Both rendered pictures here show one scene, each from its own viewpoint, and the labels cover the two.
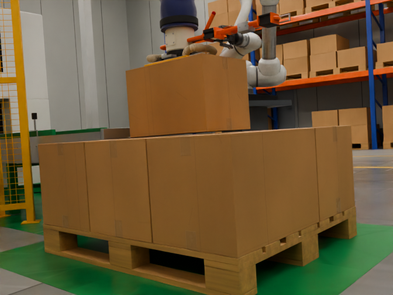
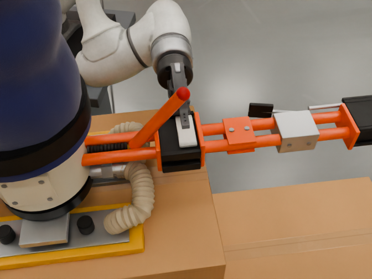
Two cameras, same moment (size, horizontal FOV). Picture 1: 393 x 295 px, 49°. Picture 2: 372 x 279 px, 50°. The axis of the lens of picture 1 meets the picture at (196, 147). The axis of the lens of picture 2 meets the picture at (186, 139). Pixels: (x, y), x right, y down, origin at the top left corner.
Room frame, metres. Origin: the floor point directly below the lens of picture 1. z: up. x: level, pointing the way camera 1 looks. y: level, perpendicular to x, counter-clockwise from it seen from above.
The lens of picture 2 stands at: (2.06, 0.21, 1.64)
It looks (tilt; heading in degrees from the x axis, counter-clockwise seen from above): 50 degrees down; 311
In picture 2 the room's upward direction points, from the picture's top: straight up
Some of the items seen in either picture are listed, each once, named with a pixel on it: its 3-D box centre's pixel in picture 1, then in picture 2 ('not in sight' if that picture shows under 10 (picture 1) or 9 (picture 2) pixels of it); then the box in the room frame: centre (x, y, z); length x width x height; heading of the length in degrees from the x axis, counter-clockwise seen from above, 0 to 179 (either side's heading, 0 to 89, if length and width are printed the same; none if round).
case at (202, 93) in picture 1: (186, 99); (82, 234); (2.54, 0.04, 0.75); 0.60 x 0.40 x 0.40; 49
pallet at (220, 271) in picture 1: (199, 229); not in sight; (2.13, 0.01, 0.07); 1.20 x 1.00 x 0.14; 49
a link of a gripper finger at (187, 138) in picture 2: not in sight; (185, 130); (2.37, -0.14, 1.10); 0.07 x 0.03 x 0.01; 139
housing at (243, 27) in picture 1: (245, 27); (293, 131); (2.23, -0.29, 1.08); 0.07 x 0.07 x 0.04; 49
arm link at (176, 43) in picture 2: (240, 39); (172, 58); (2.54, -0.29, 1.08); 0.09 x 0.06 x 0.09; 49
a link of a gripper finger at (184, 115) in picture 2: not in sight; (184, 112); (2.39, -0.16, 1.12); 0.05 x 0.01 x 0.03; 139
